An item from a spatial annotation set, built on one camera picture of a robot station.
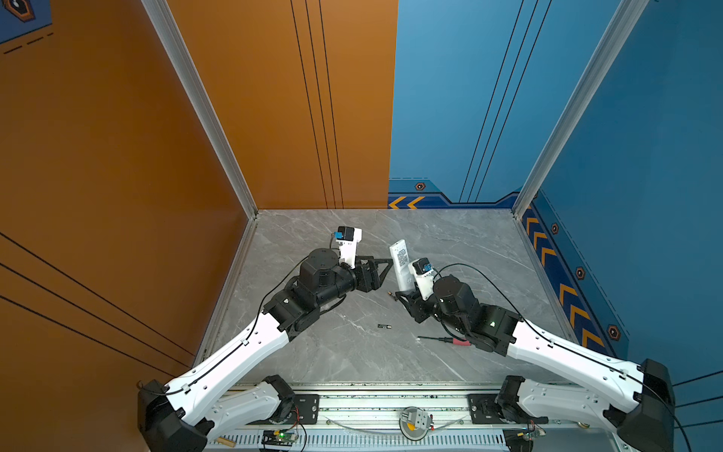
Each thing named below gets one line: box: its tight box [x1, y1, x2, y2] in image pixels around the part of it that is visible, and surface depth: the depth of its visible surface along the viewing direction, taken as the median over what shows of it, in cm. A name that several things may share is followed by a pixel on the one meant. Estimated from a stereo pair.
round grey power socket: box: [398, 405, 432, 441], surface depth 68 cm
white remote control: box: [389, 239, 417, 292], surface depth 69 cm
